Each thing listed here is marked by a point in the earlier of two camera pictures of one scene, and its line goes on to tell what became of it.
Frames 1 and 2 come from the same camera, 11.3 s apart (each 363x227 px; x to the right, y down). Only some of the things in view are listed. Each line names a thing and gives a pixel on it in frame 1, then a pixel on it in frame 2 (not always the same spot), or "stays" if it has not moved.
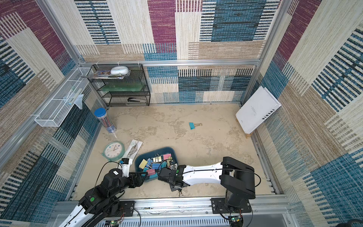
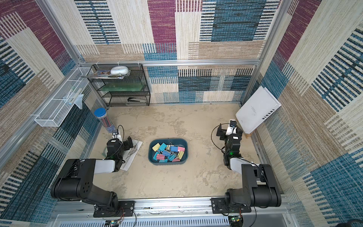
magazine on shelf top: [106, 74] stays
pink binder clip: [151, 171] → [160, 157]
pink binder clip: [166, 156] → [180, 149]
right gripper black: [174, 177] → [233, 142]
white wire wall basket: [54, 112] stays
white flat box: [260, 105] stays
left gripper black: [133, 184] → [125, 145]
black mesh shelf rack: [121, 85] stays
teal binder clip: [192, 125] → [154, 156]
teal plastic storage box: [150, 162] → [166, 151]
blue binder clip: [149, 163] → [173, 148]
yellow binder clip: [169, 158] → [181, 152]
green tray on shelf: [123, 87] stays
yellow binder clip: [143, 163] → [156, 147]
